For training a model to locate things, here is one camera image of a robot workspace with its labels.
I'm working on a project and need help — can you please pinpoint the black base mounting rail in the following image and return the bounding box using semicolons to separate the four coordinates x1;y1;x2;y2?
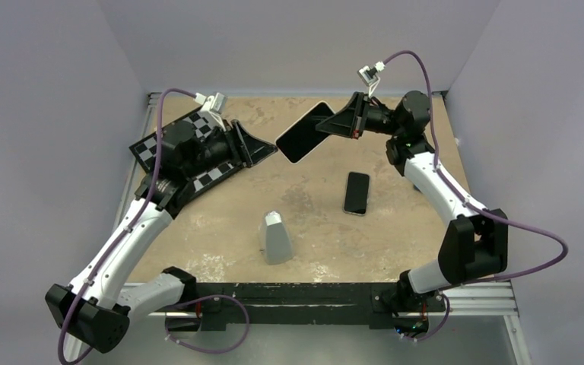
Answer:
167;282;446;331

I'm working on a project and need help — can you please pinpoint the grey tapered block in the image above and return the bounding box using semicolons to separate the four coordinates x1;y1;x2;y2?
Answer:
259;211;294;265

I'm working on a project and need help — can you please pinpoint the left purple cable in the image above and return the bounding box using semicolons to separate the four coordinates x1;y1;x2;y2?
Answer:
57;88;200;365

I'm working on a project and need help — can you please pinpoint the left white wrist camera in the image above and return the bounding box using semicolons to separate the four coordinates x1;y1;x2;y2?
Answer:
194;92;227;131

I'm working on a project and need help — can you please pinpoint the black smartphone on table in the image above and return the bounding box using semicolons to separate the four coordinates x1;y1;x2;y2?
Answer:
343;172;370;216

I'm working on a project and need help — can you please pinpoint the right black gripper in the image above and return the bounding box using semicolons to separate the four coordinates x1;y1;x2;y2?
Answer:
316;91;404;139

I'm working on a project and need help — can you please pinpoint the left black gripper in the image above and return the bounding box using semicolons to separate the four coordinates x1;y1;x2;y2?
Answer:
183;119;277;179

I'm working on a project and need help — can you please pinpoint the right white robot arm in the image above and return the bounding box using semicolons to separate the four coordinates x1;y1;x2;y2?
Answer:
316;90;508;309

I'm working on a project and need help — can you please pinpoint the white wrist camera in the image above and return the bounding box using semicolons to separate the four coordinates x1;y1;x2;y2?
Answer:
194;92;227;131
357;61;386;98

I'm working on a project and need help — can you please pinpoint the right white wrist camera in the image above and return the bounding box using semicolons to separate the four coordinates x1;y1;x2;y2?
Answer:
357;61;386;98

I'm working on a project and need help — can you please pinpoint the black white chessboard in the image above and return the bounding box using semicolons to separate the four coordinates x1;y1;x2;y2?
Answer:
129;109;250;216

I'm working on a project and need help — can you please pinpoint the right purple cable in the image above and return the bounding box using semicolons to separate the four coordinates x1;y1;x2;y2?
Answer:
382;50;570;288

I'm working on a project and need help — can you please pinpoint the white phone case with phone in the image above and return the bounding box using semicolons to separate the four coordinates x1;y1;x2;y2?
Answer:
275;100;335;164

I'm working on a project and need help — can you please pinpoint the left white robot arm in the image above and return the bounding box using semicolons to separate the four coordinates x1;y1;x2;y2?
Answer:
45;119;277;354

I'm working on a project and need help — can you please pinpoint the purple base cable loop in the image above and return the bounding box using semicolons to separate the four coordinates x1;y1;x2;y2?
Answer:
164;294;251;354

